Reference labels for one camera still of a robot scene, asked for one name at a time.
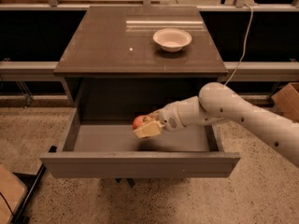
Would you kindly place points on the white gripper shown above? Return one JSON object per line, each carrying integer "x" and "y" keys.
{"x": 168, "y": 118}

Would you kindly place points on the red apple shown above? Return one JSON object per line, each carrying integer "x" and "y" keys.
{"x": 140, "y": 121}

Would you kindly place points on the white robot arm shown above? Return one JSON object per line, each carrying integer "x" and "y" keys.
{"x": 216, "y": 103}

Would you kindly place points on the grey open top drawer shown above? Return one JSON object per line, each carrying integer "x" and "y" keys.
{"x": 109, "y": 149}

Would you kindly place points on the dark brown cabinet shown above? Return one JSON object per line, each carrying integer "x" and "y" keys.
{"x": 114, "y": 71}

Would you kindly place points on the white paper bowl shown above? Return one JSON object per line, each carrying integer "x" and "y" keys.
{"x": 172, "y": 40}

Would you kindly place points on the cardboard box at right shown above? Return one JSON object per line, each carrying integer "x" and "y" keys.
{"x": 287, "y": 100}

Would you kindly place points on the cardboard box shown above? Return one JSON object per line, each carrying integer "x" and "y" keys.
{"x": 287, "y": 100}
{"x": 13, "y": 191}

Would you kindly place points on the black floor stand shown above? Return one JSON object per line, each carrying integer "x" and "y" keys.
{"x": 31, "y": 183}

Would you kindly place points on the cardboard box at left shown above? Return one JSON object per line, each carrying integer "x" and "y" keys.
{"x": 13, "y": 191}

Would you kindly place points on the metal rail frame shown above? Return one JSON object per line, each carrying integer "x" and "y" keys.
{"x": 34, "y": 33}

